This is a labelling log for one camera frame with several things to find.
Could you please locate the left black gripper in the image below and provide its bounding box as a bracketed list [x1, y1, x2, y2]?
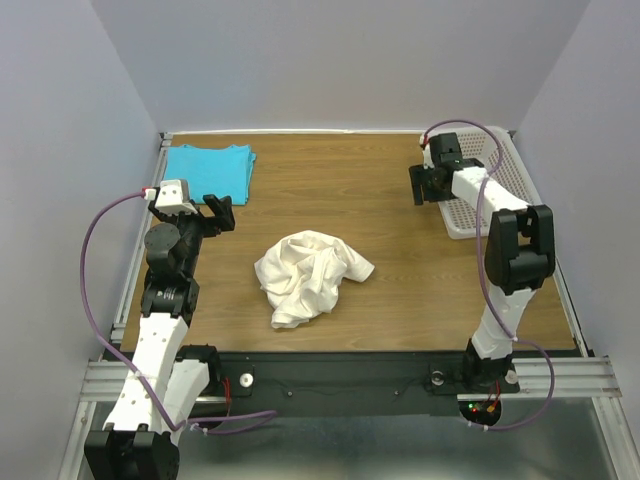
[149, 195, 234, 278]

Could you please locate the white plastic basket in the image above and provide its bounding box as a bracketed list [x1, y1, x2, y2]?
[428, 125, 542, 240]

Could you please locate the white t shirt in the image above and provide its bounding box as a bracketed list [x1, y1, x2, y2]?
[254, 230, 375, 330]

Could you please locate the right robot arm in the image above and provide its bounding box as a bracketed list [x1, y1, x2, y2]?
[409, 132, 556, 390]

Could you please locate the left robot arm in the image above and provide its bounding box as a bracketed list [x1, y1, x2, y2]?
[84, 188, 235, 479]

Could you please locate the folded blue t shirt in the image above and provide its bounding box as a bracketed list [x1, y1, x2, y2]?
[164, 145, 257, 206]

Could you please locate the electronics board with leds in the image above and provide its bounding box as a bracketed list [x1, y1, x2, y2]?
[460, 400, 501, 419]

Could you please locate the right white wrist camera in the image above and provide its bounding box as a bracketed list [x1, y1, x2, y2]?
[422, 135, 434, 169]

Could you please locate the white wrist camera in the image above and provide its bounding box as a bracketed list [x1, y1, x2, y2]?
[422, 135, 434, 169]
[154, 179, 198, 215]

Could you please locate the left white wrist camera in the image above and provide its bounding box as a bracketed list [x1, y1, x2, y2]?
[154, 179, 198, 215]

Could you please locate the left table edge rail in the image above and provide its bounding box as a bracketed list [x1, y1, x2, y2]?
[109, 132, 173, 345]

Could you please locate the table edge rail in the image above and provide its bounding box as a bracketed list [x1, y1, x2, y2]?
[553, 265, 594, 357]
[109, 132, 173, 345]

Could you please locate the right table edge rail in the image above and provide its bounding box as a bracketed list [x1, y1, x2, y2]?
[553, 265, 594, 357]

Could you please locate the aluminium frame rail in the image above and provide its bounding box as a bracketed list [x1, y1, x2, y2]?
[80, 357, 622, 402]

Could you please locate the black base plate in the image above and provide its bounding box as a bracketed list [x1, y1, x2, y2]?
[102, 341, 596, 419]

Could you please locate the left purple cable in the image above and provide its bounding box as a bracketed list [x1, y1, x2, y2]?
[79, 187, 279, 436]

